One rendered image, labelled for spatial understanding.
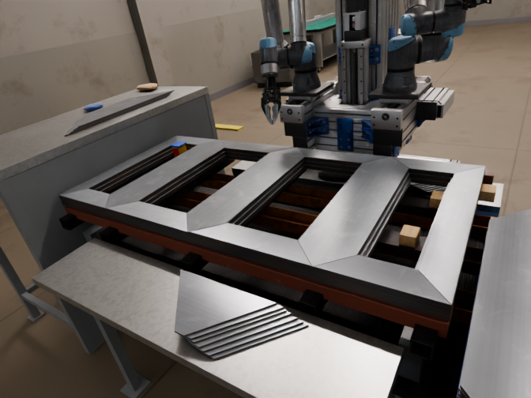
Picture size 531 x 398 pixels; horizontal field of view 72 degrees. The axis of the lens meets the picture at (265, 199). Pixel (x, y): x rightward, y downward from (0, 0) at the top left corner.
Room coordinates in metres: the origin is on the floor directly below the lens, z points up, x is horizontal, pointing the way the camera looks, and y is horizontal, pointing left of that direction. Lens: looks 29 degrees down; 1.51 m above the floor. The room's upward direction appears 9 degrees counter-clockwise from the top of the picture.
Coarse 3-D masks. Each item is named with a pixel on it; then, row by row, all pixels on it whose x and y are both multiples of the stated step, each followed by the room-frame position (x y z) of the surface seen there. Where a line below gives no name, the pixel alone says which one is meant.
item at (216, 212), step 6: (204, 204) 1.19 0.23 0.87; (210, 204) 1.19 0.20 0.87; (192, 210) 1.16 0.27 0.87; (198, 210) 1.15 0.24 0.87; (204, 210) 1.15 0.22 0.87; (210, 210) 1.14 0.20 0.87; (216, 210) 1.13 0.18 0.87; (222, 210) 1.13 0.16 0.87; (228, 210) 1.12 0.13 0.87; (234, 210) 1.11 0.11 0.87; (204, 216) 1.10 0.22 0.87; (210, 216) 1.10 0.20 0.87; (216, 216) 1.09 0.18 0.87; (222, 216) 1.08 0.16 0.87; (228, 216) 1.08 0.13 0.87
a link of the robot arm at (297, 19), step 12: (288, 0) 1.84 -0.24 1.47; (300, 0) 1.82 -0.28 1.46; (288, 12) 1.84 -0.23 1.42; (300, 12) 1.80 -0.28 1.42; (300, 24) 1.78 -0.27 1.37; (300, 36) 1.77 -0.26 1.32; (288, 48) 1.77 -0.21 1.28; (300, 48) 1.75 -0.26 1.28; (288, 60) 1.75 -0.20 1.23; (300, 60) 1.74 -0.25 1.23
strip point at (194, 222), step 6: (192, 216) 1.11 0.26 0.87; (198, 216) 1.11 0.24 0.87; (192, 222) 1.08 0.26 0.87; (198, 222) 1.07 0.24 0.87; (204, 222) 1.07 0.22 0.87; (210, 222) 1.06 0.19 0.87; (216, 222) 1.05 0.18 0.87; (222, 222) 1.05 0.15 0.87; (192, 228) 1.04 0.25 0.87; (198, 228) 1.03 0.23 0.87
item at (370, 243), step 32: (160, 160) 1.82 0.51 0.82; (256, 160) 1.63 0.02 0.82; (320, 160) 1.45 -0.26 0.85; (160, 192) 1.39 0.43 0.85; (160, 224) 1.10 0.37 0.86; (384, 224) 0.94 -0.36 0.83; (256, 256) 0.87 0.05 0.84; (352, 288) 0.69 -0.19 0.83; (384, 288) 0.65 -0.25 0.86; (448, 320) 0.56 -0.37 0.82
